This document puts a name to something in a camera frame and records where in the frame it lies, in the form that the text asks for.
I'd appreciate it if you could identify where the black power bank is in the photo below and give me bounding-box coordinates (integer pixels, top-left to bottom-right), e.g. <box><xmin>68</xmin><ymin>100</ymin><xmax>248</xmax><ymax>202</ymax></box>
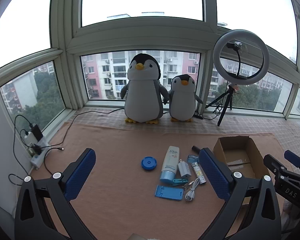
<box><xmin>27</xmin><ymin>124</ymin><xmax>44</xmax><ymax>142</ymax></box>

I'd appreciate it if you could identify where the white power adapter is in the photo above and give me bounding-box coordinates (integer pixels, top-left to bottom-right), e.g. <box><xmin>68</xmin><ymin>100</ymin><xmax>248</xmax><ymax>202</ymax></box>
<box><xmin>177</xmin><ymin>159</ymin><xmax>192</xmax><ymax>179</ymax></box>

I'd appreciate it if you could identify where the white cable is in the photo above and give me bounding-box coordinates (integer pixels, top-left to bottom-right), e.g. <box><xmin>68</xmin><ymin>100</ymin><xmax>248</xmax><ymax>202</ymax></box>
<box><xmin>184</xmin><ymin>177</ymin><xmax>202</xmax><ymax>202</ymax></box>

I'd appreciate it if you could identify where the black tripod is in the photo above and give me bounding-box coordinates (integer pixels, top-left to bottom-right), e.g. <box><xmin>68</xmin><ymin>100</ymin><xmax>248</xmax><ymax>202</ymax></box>
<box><xmin>205</xmin><ymin>82</ymin><xmax>239</xmax><ymax>127</ymax></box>

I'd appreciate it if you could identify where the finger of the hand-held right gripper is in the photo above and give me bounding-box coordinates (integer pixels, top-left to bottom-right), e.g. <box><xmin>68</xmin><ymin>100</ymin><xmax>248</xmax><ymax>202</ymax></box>
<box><xmin>284</xmin><ymin>150</ymin><xmax>300</xmax><ymax>177</ymax></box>
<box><xmin>263</xmin><ymin>154</ymin><xmax>290</xmax><ymax>179</ymax></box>

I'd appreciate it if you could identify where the patterned white tube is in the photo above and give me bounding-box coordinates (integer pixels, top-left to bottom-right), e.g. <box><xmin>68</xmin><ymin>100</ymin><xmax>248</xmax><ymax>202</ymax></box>
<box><xmin>191</xmin><ymin>162</ymin><xmax>207</xmax><ymax>185</ymax></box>

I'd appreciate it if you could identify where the blue round case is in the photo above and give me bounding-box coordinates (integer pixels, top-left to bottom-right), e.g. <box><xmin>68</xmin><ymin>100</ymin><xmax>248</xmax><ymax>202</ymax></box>
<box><xmin>141</xmin><ymin>156</ymin><xmax>157</xmax><ymax>172</ymax></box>

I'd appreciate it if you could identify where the checkered mat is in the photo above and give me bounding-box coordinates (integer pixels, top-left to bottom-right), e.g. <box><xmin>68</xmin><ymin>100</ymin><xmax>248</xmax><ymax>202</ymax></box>
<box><xmin>72</xmin><ymin>107</ymin><xmax>300</xmax><ymax>160</ymax></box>

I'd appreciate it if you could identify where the white window frame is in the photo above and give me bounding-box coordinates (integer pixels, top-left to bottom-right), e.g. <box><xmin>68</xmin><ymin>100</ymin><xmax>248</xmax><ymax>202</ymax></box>
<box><xmin>0</xmin><ymin>0</ymin><xmax>300</xmax><ymax>120</ymax></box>

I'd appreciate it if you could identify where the metal keyring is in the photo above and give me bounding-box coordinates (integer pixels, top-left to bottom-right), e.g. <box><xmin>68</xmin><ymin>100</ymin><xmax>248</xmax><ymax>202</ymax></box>
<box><xmin>182</xmin><ymin>180</ymin><xmax>194</xmax><ymax>192</ymax></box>

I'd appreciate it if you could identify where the large penguin plush toy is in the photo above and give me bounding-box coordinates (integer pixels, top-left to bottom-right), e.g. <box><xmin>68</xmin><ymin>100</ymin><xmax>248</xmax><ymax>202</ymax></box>
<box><xmin>120</xmin><ymin>53</ymin><xmax>170</xmax><ymax>125</ymax></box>

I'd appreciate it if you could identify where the blue phone stand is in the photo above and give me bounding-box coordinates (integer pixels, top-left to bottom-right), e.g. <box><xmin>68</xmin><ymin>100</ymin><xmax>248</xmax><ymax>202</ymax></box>
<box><xmin>154</xmin><ymin>185</ymin><xmax>184</xmax><ymax>201</ymax></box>

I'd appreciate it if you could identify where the looped black cable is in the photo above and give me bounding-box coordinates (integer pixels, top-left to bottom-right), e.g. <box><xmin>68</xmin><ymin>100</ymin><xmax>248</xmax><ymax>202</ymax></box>
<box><xmin>13</xmin><ymin>114</ymin><xmax>35</xmax><ymax>157</ymax></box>

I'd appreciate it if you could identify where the cardboard box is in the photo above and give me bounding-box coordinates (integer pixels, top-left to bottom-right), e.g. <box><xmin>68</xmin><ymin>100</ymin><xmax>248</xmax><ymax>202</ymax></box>
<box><xmin>213</xmin><ymin>135</ymin><xmax>272</xmax><ymax>180</ymax></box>

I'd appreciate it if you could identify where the black gooseneck phone holder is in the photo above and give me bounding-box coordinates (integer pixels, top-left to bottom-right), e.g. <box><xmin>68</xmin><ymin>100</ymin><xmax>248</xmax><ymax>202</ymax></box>
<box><xmin>226</xmin><ymin>41</ymin><xmax>243</xmax><ymax>78</ymax></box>

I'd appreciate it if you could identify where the white power strip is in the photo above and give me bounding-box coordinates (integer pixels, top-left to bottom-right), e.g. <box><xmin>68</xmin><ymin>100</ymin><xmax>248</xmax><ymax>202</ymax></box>
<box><xmin>31</xmin><ymin>140</ymin><xmax>50</xmax><ymax>169</ymax></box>

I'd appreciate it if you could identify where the white ring light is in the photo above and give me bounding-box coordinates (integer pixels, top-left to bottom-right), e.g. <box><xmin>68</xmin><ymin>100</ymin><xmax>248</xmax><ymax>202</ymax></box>
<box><xmin>212</xmin><ymin>29</ymin><xmax>270</xmax><ymax>83</ymax></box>

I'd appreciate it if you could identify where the teal clothes peg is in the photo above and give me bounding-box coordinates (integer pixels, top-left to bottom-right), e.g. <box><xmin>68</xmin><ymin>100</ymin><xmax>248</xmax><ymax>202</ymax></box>
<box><xmin>172</xmin><ymin>178</ymin><xmax>189</xmax><ymax>187</ymax></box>

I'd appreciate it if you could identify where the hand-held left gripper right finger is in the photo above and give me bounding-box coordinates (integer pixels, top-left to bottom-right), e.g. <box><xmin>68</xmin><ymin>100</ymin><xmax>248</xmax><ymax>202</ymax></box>
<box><xmin>199</xmin><ymin>147</ymin><xmax>282</xmax><ymax>240</ymax></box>

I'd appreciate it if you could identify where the white sunscreen tube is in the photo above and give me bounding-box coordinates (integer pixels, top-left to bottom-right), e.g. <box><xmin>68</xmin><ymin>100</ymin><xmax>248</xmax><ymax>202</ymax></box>
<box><xmin>159</xmin><ymin>146</ymin><xmax>180</xmax><ymax>184</ymax></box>

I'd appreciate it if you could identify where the brown blanket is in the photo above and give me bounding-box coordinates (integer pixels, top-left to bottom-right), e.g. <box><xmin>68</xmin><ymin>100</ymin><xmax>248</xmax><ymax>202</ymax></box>
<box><xmin>30</xmin><ymin>122</ymin><xmax>290</xmax><ymax>240</ymax></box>

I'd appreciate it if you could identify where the small penguin plush toy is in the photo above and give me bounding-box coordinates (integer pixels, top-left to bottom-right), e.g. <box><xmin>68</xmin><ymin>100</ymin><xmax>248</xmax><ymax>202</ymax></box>
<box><xmin>168</xmin><ymin>74</ymin><xmax>203</xmax><ymax>123</ymax></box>

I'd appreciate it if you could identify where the black ring light cable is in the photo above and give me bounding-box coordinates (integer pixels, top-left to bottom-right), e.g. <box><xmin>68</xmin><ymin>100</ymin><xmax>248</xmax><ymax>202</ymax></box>
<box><xmin>194</xmin><ymin>104</ymin><xmax>223</xmax><ymax>120</ymax></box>

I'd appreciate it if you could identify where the white plug charger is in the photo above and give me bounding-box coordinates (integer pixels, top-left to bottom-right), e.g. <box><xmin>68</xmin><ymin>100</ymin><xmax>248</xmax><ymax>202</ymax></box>
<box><xmin>24</xmin><ymin>134</ymin><xmax>38</xmax><ymax>147</ymax></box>

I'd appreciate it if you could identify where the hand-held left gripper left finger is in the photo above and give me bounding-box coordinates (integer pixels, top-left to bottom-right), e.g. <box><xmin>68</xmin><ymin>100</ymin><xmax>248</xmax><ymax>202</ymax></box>
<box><xmin>14</xmin><ymin>148</ymin><xmax>98</xmax><ymax>240</ymax></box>

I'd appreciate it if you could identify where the long black cable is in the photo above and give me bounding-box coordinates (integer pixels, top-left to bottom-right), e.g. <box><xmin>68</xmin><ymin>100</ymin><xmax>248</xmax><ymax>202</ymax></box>
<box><xmin>44</xmin><ymin>107</ymin><xmax>125</xmax><ymax>153</ymax></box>

